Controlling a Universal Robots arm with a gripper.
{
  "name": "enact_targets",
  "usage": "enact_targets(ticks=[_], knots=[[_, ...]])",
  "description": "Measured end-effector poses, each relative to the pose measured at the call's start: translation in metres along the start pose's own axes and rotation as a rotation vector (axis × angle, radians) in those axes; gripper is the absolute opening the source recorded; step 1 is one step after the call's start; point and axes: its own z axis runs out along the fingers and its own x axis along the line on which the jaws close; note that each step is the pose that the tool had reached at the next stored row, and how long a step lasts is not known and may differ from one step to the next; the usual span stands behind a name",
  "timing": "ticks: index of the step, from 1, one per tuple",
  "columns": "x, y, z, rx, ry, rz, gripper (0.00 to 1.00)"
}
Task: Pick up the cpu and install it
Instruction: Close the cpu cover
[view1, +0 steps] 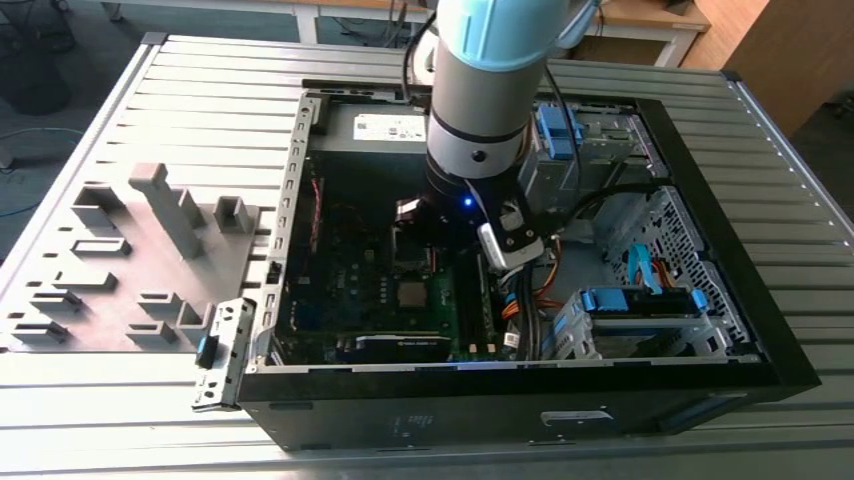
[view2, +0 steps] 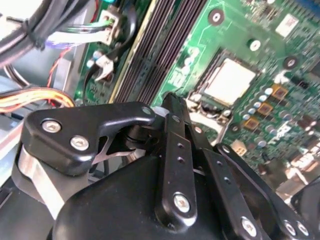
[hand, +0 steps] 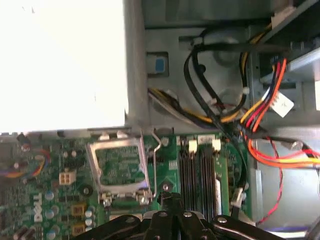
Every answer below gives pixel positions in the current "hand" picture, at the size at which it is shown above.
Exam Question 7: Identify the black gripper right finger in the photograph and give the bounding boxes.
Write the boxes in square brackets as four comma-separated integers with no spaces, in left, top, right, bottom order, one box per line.
[174,191,312,240]

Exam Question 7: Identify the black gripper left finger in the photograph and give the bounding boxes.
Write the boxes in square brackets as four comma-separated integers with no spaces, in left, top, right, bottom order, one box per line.
[73,191,176,240]

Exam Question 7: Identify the wire locking lever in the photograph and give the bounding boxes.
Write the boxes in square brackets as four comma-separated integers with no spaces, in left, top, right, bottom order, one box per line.
[150,127,162,200]

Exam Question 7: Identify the metal socket cover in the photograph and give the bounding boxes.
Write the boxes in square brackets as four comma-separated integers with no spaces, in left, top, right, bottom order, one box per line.
[84,129,154,207]

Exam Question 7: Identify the green RAM stick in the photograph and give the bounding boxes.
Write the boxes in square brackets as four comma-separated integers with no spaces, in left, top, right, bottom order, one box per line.
[208,138,231,222]

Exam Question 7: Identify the white power connector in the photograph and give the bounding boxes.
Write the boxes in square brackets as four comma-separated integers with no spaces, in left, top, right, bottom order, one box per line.
[58,169,77,186]

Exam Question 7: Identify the green motherboard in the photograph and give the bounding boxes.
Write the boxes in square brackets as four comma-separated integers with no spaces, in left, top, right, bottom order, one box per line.
[0,129,251,240]

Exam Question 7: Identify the black PC case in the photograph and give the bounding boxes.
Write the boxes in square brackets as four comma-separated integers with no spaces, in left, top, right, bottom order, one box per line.
[143,0,320,233]

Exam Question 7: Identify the blue plastic clip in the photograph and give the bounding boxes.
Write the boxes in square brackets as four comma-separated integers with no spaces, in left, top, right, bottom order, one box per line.
[154,57,166,74]

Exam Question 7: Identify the grey power supply unit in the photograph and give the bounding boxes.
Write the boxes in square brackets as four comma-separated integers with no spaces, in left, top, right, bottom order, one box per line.
[0,0,147,132]

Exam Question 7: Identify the silver drive cage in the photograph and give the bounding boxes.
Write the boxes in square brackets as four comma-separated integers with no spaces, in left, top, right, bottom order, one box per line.
[246,0,320,112]

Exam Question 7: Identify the thin red wire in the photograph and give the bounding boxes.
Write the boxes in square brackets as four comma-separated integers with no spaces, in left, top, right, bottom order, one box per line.
[256,136,286,226]

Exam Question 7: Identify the yellow black wire bundle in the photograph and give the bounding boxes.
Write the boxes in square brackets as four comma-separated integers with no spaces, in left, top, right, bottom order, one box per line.
[147,21,275,128]

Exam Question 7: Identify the coloured fan wires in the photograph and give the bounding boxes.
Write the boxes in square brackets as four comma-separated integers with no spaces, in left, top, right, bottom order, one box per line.
[4,147,51,178]

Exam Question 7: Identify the orange wire bundle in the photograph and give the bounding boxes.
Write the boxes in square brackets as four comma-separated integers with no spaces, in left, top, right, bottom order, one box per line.
[239,58,320,171]

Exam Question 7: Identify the thin black cable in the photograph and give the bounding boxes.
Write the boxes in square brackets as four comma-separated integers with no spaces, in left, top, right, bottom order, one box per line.
[183,27,251,191]

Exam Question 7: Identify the white wire connector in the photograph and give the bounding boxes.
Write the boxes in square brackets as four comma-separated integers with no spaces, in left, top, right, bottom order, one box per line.
[271,93,295,118]

